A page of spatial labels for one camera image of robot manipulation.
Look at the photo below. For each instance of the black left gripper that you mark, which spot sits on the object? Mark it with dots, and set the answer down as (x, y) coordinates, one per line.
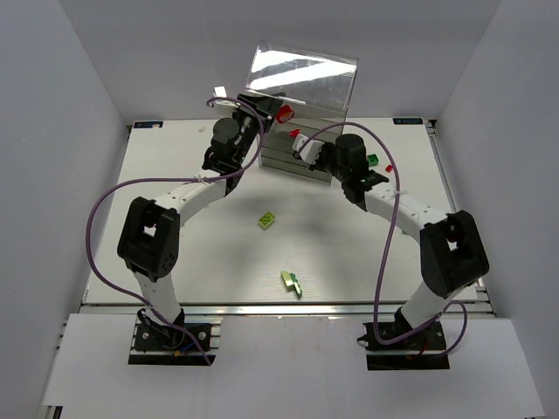
(264, 109)

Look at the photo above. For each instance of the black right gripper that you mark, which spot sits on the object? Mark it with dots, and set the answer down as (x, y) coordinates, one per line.
(323, 154)

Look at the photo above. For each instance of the large red lego piece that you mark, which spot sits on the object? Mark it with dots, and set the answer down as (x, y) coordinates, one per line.
(285, 114)

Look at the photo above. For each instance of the clear drawer container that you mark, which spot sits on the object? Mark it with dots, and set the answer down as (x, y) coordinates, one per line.
(316, 85)

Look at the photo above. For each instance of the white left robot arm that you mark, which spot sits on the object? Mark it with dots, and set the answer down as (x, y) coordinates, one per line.
(149, 242)

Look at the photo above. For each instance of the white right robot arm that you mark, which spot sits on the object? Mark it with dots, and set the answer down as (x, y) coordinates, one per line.
(452, 255)

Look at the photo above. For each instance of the small green lego cube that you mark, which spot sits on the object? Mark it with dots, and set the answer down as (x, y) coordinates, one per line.
(373, 160)

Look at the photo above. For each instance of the blue label right corner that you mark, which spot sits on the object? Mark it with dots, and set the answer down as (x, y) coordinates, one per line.
(407, 121)

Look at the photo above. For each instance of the blue label corner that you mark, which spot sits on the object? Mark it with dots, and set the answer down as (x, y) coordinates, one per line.
(148, 124)
(407, 121)

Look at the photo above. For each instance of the lime green lego brick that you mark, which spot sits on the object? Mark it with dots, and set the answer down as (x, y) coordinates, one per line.
(266, 220)

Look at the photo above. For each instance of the blue label left corner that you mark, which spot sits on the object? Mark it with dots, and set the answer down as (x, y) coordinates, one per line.
(148, 124)

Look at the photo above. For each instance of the light green lego assembly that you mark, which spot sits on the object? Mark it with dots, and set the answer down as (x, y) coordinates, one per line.
(291, 283)

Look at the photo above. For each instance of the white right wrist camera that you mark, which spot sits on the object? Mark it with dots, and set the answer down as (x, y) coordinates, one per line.
(307, 150)

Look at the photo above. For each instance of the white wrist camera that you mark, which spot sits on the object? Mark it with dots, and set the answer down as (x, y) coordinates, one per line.
(307, 150)
(218, 96)

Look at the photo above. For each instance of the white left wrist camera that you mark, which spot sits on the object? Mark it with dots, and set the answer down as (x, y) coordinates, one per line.
(218, 96)

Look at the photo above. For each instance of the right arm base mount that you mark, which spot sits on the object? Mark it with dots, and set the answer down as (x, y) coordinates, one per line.
(420, 352)

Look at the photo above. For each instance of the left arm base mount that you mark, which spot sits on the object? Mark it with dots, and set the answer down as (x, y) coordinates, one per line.
(155, 344)

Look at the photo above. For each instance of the aluminium table front rail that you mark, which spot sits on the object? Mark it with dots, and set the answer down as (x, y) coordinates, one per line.
(214, 310)

